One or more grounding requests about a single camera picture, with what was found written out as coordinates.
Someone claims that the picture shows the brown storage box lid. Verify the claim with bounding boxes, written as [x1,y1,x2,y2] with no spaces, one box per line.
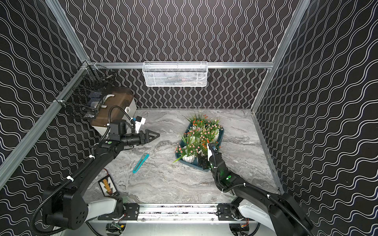
[91,87,134,121]

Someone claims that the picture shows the teal plastic tray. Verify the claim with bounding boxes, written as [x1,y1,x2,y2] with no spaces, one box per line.
[175,125,224,171]

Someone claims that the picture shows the potted red gypsophila plant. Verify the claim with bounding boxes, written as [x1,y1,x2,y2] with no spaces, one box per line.
[185,113,208,130]

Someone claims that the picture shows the potted orange gypsophila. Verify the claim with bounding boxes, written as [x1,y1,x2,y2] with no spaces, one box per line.
[196,135,220,157]

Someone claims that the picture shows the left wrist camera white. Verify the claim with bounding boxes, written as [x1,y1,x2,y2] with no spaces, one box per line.
[133,116,146,134]

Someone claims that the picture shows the potted pink gypsophila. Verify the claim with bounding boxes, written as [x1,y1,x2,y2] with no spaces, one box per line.
[174,135,198,164]
[206,119,223,142]
[188,126,211,144]

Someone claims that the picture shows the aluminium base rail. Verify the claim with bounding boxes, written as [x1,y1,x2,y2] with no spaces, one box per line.
[94,203,247,224]

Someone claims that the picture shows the black wire wall basket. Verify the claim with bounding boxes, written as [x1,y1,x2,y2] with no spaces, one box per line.
[57,65,116,120]

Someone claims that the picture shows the white mesh wall basket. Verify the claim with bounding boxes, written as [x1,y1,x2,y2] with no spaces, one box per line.
[142,61,209,87]

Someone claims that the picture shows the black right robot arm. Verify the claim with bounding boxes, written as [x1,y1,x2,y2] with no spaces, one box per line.
[207,143,314,236]

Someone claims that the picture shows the yellow patterned card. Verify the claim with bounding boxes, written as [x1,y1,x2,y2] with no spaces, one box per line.
[98,175,117,197]

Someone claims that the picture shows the white ribbed storage box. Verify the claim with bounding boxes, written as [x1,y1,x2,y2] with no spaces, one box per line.
[90,98,137,136]

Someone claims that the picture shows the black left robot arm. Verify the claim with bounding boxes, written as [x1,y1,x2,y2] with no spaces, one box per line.
[30,120,160,236]

